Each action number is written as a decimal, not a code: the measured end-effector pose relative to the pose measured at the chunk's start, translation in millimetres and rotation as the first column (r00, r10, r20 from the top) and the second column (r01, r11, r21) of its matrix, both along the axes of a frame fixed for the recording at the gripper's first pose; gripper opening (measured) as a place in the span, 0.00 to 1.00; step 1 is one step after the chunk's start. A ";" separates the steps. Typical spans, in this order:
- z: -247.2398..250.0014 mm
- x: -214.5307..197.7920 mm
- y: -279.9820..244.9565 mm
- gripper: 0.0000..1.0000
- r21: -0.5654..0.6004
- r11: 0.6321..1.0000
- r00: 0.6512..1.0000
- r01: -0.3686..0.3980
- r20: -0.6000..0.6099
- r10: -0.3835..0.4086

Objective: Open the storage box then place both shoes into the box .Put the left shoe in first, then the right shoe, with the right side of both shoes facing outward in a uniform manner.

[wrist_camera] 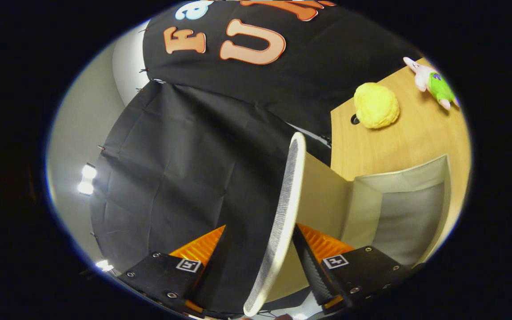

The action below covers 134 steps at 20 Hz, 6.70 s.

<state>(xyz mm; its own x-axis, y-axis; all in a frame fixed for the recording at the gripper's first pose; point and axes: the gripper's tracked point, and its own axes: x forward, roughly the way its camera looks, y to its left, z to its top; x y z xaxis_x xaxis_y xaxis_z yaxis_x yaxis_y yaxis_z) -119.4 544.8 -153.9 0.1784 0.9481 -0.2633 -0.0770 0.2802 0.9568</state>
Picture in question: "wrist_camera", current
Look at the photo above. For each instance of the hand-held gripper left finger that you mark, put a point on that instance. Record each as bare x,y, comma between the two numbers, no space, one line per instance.
209,275

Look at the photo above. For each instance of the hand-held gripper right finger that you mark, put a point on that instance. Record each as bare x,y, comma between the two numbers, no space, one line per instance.
316,271

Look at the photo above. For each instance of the grey fabric storage box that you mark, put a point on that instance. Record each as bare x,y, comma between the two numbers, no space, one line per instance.
411,213

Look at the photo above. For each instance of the wide ceiling light panel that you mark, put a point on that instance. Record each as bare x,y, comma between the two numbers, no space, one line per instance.
104,266

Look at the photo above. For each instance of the narrow ceiling light strip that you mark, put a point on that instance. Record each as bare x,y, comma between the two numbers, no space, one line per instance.
87,180

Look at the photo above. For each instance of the yellow plush ball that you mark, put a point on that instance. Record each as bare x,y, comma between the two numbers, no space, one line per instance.
376,106

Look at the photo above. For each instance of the pink and green plush toy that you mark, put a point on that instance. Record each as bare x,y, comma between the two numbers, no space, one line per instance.
438,86

